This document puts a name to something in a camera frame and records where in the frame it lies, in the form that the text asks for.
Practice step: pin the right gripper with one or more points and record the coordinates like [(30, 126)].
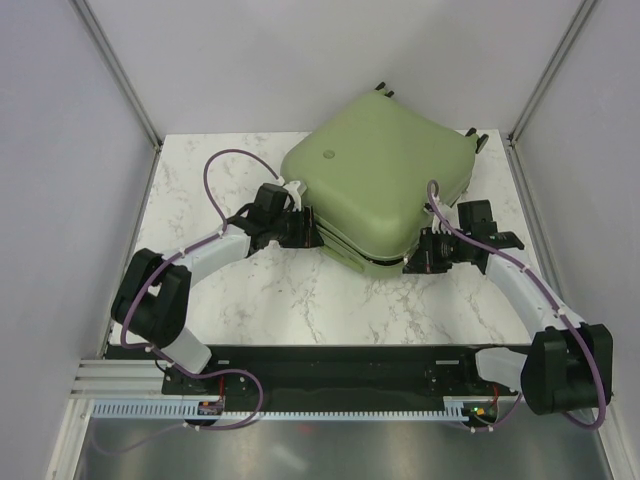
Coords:
[(424, 260)]

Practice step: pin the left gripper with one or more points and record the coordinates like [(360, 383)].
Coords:
[(307, 237)]

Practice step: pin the green suitcase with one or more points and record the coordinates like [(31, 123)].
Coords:
[(366, 170)]

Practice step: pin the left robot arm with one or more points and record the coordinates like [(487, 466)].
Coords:
[(152, 300)]

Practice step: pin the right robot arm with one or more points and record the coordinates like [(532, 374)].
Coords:
[(567, 368)]

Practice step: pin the green suitcase wheel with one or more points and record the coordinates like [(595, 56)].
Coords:
[(480, 139)]

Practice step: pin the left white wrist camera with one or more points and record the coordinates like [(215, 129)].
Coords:
[(295, 190)]

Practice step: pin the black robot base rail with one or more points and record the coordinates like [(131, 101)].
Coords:
[(339, 379)]

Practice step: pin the right aluminium frame post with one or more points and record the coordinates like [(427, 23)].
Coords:
[(573, 31)]

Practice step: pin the aluminium frame post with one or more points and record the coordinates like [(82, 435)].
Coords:
[(573, 31), (101, 42)]

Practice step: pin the left aluminium frame post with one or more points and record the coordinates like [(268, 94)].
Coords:
[(101, 42)]

